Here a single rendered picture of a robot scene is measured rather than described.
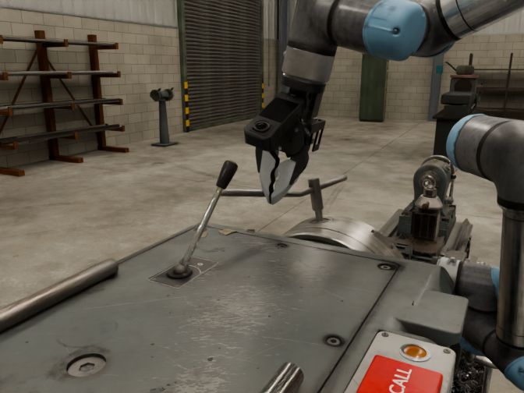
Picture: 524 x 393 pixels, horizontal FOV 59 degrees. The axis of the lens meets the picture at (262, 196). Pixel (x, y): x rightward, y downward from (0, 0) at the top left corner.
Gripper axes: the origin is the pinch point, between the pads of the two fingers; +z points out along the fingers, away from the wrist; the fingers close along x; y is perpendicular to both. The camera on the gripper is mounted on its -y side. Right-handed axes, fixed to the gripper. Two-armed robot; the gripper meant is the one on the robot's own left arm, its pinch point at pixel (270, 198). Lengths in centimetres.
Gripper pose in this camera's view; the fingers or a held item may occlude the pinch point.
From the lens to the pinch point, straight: 77.9
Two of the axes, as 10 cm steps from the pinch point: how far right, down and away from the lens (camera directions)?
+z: -2.0, 9.0, 3.8
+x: -8.5, -3.5, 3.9
